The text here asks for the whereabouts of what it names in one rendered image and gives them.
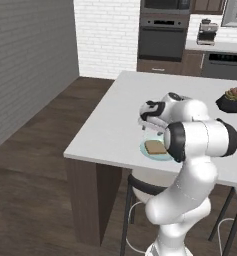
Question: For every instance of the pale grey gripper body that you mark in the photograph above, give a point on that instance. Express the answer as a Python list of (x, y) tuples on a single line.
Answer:
[(154, 125)]

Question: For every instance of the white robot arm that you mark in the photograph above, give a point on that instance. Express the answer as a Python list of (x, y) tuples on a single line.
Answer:
[(193, 173)]

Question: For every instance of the toasted bread slice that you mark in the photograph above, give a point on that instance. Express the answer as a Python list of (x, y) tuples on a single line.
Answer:
[(155, 147)]

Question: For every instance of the light blue plate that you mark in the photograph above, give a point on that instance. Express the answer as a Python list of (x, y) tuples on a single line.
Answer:
[(147, 152)]

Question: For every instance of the wooden dining counter white top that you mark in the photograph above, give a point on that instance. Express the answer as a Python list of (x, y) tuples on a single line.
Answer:
[(116, 126)]

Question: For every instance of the brown drawer under oven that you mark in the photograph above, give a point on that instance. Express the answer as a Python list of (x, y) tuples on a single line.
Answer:
[(160, 66)]

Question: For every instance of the brown base cupboard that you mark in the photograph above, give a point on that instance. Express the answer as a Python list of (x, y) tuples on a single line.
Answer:
[(192, 63)]

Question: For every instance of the black pot with succulent plant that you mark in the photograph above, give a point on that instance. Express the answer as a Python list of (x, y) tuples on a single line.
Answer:
[(230, 103)]

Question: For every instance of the dark grey dishwasher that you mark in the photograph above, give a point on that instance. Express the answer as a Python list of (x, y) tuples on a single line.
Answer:
[(223, 65)]

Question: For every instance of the silver coffee machine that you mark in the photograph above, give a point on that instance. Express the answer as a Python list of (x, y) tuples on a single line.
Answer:
[(207, 33)]

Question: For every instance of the black microwave oven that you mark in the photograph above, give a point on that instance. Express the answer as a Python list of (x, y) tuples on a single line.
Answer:
[(165, 5)]

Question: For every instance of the grey framed window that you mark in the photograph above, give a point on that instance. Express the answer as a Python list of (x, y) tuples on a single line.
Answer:
[(235, 13)]

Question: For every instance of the dark grey wall oven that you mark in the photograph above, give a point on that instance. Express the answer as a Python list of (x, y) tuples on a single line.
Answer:
[(161, 38)]

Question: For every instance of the brown wall cupboards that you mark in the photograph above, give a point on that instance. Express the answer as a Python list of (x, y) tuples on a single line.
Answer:
[(206, 6)]

